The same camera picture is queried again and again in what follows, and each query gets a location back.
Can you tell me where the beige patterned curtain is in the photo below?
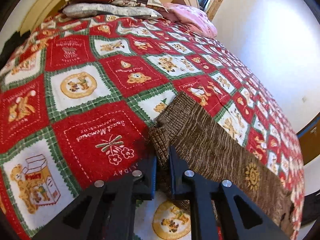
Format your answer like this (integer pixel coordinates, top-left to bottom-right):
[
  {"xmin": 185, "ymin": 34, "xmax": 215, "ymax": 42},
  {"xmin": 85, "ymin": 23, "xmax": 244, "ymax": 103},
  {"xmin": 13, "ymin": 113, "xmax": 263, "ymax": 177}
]
[{"xmin": 206, "ymin": 0, "xmax": 234, "ymax": 22}]

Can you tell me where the red patchwork bear blanket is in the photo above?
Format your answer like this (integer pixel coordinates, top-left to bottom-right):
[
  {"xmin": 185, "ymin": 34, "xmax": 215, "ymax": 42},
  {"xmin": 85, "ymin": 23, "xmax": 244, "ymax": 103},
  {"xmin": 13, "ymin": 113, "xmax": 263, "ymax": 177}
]
[{"xmin": 1, "ymin": 14, "xmax": 304, "ymax": 239}]

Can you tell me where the brown wooden door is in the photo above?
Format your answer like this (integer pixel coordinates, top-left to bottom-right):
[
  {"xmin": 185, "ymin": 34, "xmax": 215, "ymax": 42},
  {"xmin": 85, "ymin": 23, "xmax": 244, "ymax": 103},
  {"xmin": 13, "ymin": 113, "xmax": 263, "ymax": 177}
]
[{"xmin": 297, "ymin": 114, "xmax": 320, "ymax": 165}]

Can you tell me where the grey pillow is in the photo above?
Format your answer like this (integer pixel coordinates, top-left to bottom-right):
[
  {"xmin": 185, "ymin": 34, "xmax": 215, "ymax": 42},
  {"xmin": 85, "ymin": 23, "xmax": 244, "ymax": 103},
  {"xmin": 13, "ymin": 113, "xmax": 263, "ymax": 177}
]
[{"xmin": 62, "ymin": 3, "xmax": 163, "ymax": 20}]

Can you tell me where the brown knitted sweater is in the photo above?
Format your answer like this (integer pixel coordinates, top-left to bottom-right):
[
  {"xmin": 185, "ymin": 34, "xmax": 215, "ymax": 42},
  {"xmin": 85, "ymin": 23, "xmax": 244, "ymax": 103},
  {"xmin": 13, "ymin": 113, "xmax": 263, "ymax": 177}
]
[{"xmin": 149, "ymin": 92, "xmax": 294, "ymax": 237}]

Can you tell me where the pink pillow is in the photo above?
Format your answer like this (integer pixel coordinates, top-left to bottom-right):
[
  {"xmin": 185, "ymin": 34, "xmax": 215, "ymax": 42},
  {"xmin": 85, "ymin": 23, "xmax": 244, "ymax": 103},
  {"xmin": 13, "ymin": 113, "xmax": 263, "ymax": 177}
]
[{"xmin": 161, "ymin": 3, "xmax": 217, "ymax": 38}]

